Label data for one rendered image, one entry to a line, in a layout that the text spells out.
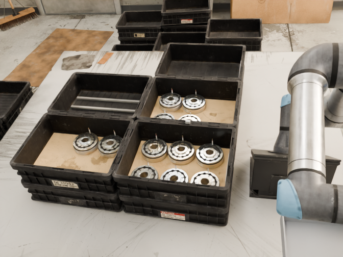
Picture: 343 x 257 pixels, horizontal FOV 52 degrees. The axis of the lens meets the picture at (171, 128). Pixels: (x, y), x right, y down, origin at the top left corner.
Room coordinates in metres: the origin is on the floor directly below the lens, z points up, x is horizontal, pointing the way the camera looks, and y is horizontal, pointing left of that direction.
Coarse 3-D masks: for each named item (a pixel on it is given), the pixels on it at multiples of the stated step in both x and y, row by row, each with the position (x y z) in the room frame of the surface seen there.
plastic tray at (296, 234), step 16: (288, 224) 0.54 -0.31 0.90; (304, 224) 0.54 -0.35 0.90; (320, 224) 0.53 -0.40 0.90; (336, 224) 0.52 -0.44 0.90; (288, 240) 0.49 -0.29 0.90; (304, 240) 0.49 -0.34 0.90; (320, 240) 0.48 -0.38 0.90; (336, 240) 0.48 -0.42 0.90; (288, 256) 0.44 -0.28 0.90; (304, 256) 0.44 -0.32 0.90; (320, 256) 0.43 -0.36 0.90; (336, 256) 0.43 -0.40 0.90
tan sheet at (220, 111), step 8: (160, 96) 1.32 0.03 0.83; (208, 104) 1.22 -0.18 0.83; (216, 104) 1.22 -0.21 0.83; (224, 104) 1.21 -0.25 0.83; (232, 104) 1.20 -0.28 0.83; (152, 112) 1.21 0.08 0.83; (160, 112) 1.21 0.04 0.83; (168, 112) 1.20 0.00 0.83; (176, 112) 1.19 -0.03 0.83; (184, 112) 1.19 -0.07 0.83; (208, 112) 1.17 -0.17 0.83; (216, 112) 1.16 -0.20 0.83; (224, 112) 1.16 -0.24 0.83; (232, 112) 1.15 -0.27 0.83; (208, 120) 1.11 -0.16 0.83; (216, 120) 1.11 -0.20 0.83; (224, 120) 1.10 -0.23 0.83; (232, 120) 1.10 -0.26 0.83
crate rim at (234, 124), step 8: (152, 80) 1.32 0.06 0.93; (192, 80) 1.29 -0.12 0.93; (200, 80) 1.28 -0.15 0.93; (208, 80) 1.27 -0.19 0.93; (216, 80) 1.26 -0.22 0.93; (224, 80) 1.25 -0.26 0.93; (232, 80) 1.25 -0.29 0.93; (240, 88) 1.18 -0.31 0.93; (144, 104) 1.15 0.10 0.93; (160, 120) 1.04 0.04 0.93; (168, 120) 1.03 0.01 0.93; (176, 120) 1.03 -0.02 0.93; (184, 120) 1.02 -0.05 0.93
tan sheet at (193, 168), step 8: (168, 144) 1.00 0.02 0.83; (224, 152) 0.92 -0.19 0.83; (136, 160) 0.94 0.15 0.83; (144, 160) 0.93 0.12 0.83; (168, 160) 0.92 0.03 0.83; (192, 160) 0.90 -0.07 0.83; (224, 160) 0.88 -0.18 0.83; (160, 168) 0.88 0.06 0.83; (168, 168) 0.87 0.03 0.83; (184, 168) 0.86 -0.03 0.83; (192, 168) 0.86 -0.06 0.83; (200, 168) 0.86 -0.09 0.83; (216, 168) 0.85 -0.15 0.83; (224, 168) 0.84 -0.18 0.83; (160, 176) 0.84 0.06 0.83; (224, 176) 0.80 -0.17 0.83; (224, 184) 0.77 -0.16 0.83
